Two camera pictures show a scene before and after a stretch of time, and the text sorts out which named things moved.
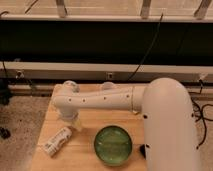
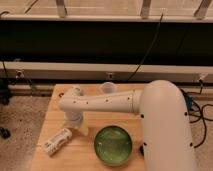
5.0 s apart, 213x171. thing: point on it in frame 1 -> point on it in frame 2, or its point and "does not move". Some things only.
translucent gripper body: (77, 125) -> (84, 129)
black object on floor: (5, 133) does not move
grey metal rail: (98, 72) does not move
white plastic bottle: (60, 139) does not move
